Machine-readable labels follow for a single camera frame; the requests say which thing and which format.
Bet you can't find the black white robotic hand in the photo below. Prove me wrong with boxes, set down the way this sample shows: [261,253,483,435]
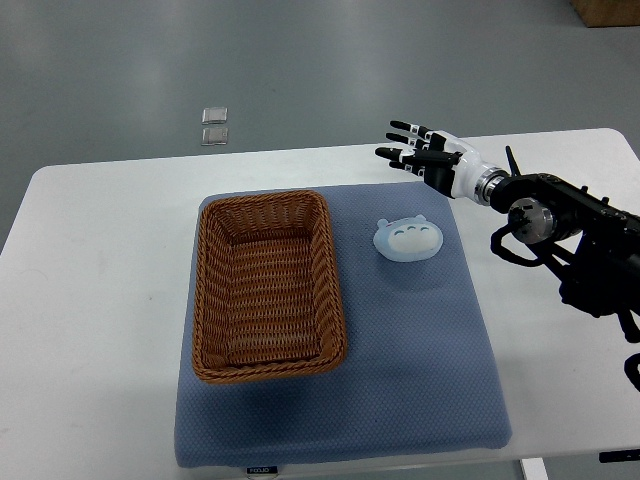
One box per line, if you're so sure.
[375,120,507,206]

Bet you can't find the blue plush toy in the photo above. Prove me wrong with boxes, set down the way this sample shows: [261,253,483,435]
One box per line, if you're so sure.
[373,214,444,263]

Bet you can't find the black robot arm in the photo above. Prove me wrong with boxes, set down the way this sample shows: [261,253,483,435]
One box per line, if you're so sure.
[489,147,639,344]

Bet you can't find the brown wicker basket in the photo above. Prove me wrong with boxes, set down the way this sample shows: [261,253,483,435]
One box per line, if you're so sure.
[192,190,347,384]

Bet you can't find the brown cardboard box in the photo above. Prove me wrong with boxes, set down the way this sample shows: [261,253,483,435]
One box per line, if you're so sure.
[570,0,639,28]

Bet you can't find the blue fabric mat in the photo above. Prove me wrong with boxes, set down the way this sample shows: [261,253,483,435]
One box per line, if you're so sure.
[174,182,512,468]

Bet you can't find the upper silver floor plate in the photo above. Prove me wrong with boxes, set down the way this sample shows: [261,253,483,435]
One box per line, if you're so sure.
[201,107,228,125]

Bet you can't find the white table leg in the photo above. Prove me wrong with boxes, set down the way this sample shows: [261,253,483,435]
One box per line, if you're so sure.
[520,457,549,480]

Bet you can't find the black table control panel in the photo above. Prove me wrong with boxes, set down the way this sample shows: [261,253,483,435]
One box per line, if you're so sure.
[599,449,640,464]

